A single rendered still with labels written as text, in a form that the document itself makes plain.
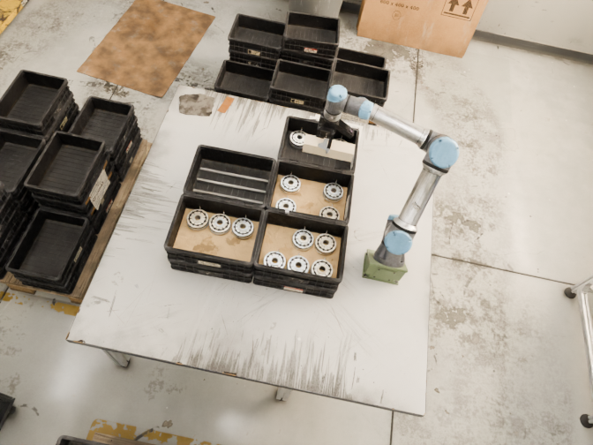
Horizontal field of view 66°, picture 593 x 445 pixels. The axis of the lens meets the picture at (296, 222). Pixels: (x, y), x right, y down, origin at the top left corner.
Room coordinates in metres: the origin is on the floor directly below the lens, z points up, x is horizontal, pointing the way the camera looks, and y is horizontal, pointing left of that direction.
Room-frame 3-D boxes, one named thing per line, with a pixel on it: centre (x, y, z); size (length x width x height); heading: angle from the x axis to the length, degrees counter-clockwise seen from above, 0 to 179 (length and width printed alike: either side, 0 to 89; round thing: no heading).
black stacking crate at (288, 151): (1.57, -0.03, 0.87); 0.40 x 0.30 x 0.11; 91
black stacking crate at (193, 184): (1.26, 0.36, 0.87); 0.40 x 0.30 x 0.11; 91
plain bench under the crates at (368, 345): (1.19, 0.08, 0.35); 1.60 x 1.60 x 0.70; 0
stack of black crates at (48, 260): (0.94, 1.33, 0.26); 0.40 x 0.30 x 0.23; 0
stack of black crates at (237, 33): (2.89, 0.58, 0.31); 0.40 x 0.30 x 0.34; 90
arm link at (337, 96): (1.43, -0.06, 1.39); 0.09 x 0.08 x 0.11; 81
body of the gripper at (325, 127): (1.43, -0.05, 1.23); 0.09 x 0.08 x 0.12; 90
